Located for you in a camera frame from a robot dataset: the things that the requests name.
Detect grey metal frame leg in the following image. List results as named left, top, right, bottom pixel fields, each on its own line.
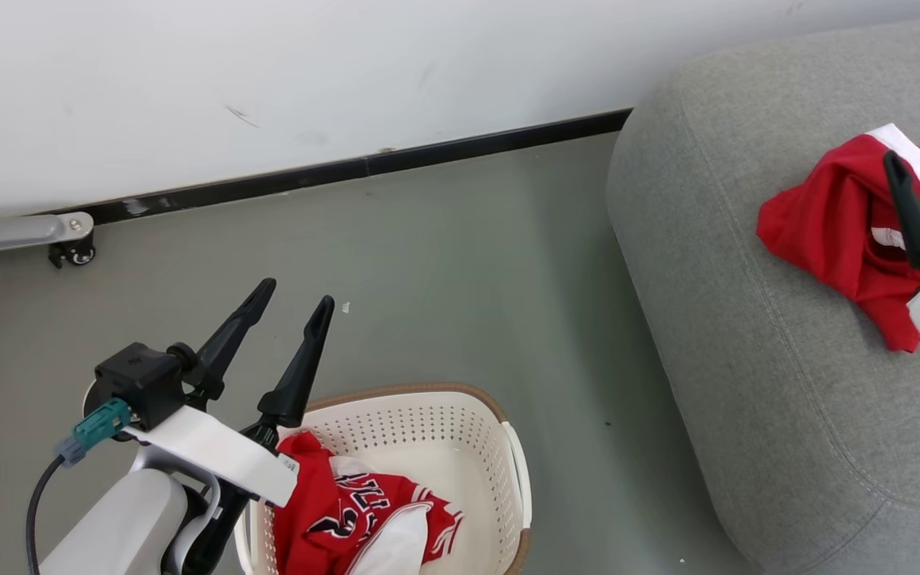
left=0, top=211, right=96, bottom=261

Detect red shorts with white stripe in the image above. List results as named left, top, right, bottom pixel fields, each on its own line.
left=756, top=123, right=920, bottom=353

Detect black baseboard strip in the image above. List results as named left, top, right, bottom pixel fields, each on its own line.
left=32, top=108, right=635, bottom=228

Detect black caster wheel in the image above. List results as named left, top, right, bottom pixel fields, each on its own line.
left=47, top=239, right=97, bottom=270

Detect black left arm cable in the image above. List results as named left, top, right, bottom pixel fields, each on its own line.
left=26, top=455, right=66, bottom=575

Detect teal left cable connector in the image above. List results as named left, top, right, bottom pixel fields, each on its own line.
left=56, top=398, right=133, bottom=469

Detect red printed basketball jersey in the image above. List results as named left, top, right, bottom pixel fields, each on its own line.
left=272, top=430, right=466, bottom=575

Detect cream perforated laundry basket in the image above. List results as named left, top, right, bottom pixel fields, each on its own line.
left=234, top=382, right=533, bottom=575

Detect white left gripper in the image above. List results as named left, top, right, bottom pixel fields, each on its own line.
left=125, top=278, right=336, bottom=575

